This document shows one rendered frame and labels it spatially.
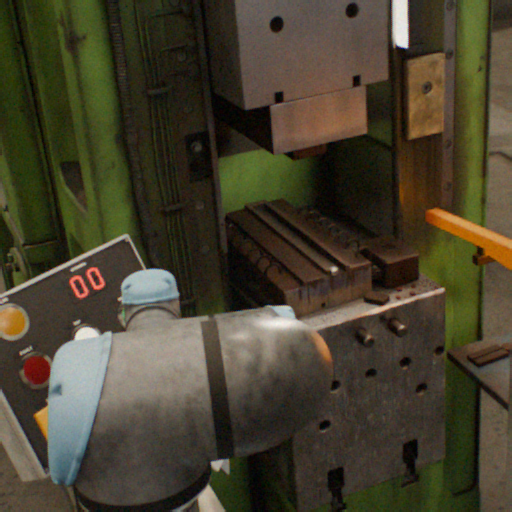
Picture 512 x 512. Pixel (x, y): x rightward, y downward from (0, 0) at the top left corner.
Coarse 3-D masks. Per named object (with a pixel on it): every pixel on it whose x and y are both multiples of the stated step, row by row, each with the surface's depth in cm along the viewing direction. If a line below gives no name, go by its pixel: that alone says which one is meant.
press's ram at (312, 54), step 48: (240, 0) 151; (288, 0) 154; (336, 0) 158; (384, 0) 162; (240, 48) 154; (288, 48) 158; (336, 48) 162; (384, 48) 166; (240, 96) 159; (288, 96) 161
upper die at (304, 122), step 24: (216, 96) 185; (312, 96) 164; (336, 96) 165; (360, 96) 168; (240, 120) 176; (264, 120) 165; (288, 120) 163; (312, 120) 165; (336, 120) 167; (360, 120) 170; (264, 144) 167; (288, 144) 165; (312, 144) 167
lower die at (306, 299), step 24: (240, 216) 211; (288, 216) 208; (240, 240) 201; (264, 240) 198; (288, 240) 195; (264, 264) 189; (288, 264) 186; (312, 264) 185; (360, 264) 183; (264, 288) 188; (288, 288) 179; (312, 288) 180; (336, 288) 182; (360, 288) 185; (312, 312) 182
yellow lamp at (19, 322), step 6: (6, 312) 138; (12, 312) 138; (18, 312) 139; (0, 318) 137; (6, 318) 138; (12, 318) 138; (18, 318) 139; (0, 324) 137; (6, 324) 137; (12, 324) 138; (18, 324) 139; (24, 324) 139; (6, 330) 137; (12, 330) 138; (18, 330) 138; (12, 336) 138
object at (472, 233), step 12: (432, 216) 174; (444, 216) 172; (444, 228) 171; (456, 228) 167; (468, 228) 165; (480, 228) 164; (468, 240) 165; (480, 240) 161; (492, 240) 158; (504, 240) 158; (504, 252) 156
